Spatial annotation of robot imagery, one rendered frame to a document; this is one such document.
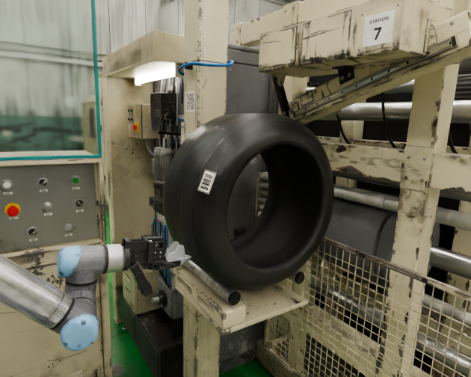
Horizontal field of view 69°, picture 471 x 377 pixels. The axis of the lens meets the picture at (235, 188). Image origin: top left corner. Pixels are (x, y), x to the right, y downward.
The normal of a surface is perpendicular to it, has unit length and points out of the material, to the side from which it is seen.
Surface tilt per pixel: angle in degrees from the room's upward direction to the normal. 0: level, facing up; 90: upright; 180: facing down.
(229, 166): 84
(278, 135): 80
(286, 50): 90
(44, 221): 90
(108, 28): 90
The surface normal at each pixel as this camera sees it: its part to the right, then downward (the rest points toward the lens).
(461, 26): -0.83, 0.08
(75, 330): 0.41, 0.19
